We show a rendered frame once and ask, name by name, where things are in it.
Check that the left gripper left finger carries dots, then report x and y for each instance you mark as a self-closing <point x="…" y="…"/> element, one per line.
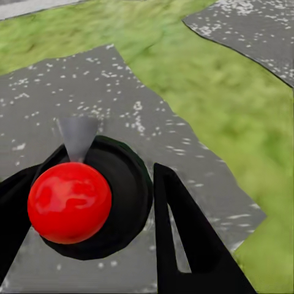
<point x="14" y="219"/>

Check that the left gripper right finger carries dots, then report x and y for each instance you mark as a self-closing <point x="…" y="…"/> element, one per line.
<point x="213" y="270"/>

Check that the pesticide atomizer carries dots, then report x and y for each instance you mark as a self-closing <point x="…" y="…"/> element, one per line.
<point x="93" y="195"/>

